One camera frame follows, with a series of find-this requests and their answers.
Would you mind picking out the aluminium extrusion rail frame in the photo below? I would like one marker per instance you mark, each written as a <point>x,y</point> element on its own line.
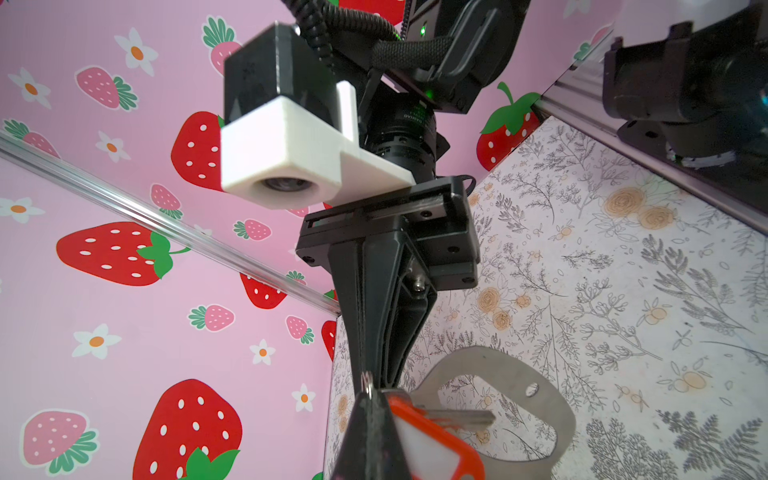
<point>583,110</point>

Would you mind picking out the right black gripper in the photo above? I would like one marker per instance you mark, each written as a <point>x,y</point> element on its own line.
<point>387,288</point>

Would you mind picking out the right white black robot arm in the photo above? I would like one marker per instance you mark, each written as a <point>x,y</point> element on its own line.
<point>554,36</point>

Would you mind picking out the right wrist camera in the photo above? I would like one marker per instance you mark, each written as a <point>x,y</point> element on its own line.
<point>291,138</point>

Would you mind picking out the key with red tag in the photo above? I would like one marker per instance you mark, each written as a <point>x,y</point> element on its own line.
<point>432,449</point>

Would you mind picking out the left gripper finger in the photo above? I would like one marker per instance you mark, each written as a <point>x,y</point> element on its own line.
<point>371,448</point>

